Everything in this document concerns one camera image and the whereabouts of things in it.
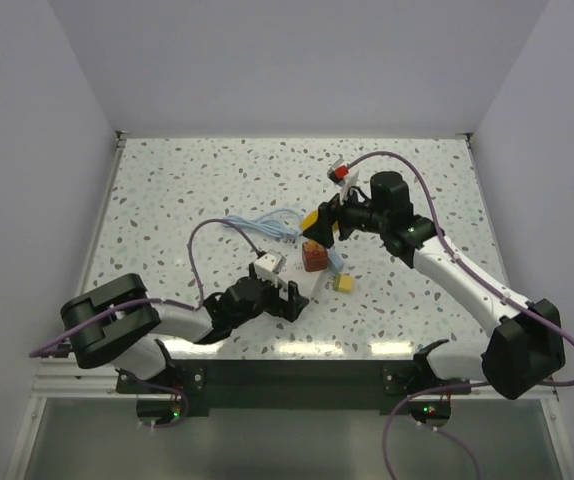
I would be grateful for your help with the yellow cube socket adapter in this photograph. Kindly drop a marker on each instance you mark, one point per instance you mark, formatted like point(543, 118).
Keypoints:
point(319, 222)

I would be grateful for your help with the small yellow plug adapter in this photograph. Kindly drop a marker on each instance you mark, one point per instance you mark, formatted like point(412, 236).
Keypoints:
point(343, 283)

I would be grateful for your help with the aluminium table frame rail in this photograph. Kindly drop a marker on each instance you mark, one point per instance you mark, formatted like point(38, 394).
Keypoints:
point(62, 378)

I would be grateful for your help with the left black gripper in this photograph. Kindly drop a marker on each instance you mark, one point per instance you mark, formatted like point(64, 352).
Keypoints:
point(289, 309)

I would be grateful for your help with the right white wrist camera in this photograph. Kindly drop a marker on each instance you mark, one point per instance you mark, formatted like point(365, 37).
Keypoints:
point(341, 175)

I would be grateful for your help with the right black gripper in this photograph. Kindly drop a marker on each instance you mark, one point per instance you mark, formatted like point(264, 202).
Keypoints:
point(322, 231)

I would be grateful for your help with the red square plug adapter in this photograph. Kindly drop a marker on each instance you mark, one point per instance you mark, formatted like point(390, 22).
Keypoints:
point(314, 256)

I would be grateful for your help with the light blue power strip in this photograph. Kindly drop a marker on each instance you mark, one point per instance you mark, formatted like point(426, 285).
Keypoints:
point(335, 262)

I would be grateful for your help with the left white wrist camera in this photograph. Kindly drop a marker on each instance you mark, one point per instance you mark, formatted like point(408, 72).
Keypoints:
point(269, 263)

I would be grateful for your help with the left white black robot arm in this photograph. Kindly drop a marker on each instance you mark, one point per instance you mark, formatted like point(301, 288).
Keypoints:
point(114, 324)

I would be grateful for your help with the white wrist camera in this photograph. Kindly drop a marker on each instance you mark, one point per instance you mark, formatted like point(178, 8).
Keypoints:
point(341, 175)
point(269, 263)

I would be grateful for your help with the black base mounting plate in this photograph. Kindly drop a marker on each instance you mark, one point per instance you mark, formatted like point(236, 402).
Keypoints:
point(194, 388)

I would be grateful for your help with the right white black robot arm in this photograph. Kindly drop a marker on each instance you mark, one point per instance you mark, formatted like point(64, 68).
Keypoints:
point(524, 347)

